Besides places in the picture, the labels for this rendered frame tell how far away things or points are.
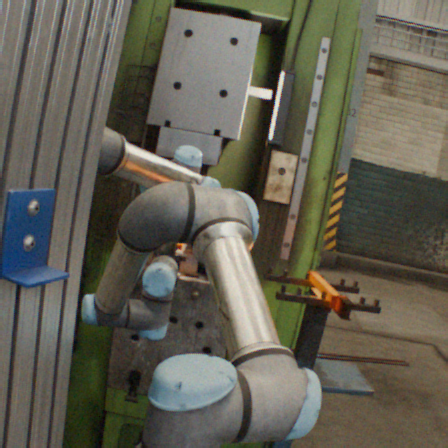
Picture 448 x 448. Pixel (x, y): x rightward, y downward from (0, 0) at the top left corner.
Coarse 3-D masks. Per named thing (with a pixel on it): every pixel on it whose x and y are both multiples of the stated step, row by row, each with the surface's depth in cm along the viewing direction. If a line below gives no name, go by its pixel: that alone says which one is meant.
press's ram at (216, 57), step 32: (192, 32) 176; (224, 32) 176; (256, 32) 175; (160, 64) 177; (192, 64) 177; (224, 64) 177; (160, 96) 179; (192, 96) 179; (224, 96) 179; (256, 96) 200; (192, 128) 181; (224, 128) 180
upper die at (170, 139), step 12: (168, 132) 181; (180, 132) 181; (192, 132) 181; (168, 144) 181; (180, 144) 181; (192, 144) 181; (204, 144) 181; (216, 144) 181; (168, 156) 182; (204, 156) 182; (216, 156) 182
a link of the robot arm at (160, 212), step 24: (144, 192) 109; (168, 192) 106; (144, 216) 106; (168, 216) 105; (120, 240) 111; (144, 240) 108; (168, 240) 109; (120, 264) 117; (144, 264) 119; (120, 288) 122; (96, 312) 131; (120, 312) 132
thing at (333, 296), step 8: (312, 272) 180; (312, 280) 175; (320, 280) 170; (320, 288) 166; (328, 288) 161; (328, 296) 157; (336, 296) 150; (344, 296) 150; (336, 304) 151; (344, 304) 145; (352, 304) 143; (336, 312) 148; (344, 312) 144
